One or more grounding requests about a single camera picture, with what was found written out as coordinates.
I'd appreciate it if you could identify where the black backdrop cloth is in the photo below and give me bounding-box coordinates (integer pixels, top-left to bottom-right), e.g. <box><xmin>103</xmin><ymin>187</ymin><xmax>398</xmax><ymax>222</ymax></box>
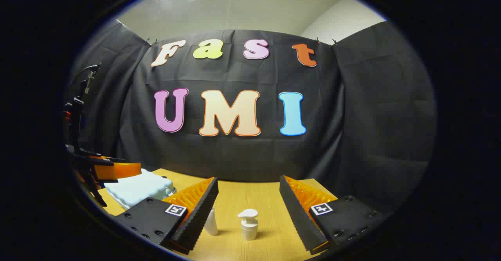
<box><xmin>68</xmin><ymin>18</ymin><xmax>437</xmax><ymax>214</ymax></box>

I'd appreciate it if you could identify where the white skin care tube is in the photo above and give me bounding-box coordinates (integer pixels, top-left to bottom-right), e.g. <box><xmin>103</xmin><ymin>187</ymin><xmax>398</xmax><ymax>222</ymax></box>
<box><xmin>204</xmin><ymin>208</ymin><xmax>219</xmax><ymax>236</ymax></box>

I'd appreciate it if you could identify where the white pump bottle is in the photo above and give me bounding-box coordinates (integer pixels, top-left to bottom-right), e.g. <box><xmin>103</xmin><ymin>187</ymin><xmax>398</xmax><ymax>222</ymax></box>
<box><xmin>237</xmin><ymin>209</ymin><xmax>259</xmax><ymax>241</ymax></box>

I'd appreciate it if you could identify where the light blue suitcase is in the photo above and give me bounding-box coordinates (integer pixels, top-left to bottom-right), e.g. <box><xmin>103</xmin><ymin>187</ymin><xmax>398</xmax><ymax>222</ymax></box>
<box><xmin>104</xmin><ymin>169</ymin><xmax>177</xmax><ymax>210</ymax></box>

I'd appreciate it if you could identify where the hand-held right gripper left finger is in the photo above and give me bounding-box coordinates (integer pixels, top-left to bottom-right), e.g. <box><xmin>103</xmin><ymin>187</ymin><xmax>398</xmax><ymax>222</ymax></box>
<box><xmin>114</xmin><ymin>177</ymin><xmax>220</xmax><ymax>255</ymax></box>

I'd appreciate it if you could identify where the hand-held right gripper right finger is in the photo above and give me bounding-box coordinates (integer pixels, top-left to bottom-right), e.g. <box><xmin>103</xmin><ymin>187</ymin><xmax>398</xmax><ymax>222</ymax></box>
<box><xmin>279</xmin><ymin>175</ymin><xmax>382</xmax><ymax>255</ymax></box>

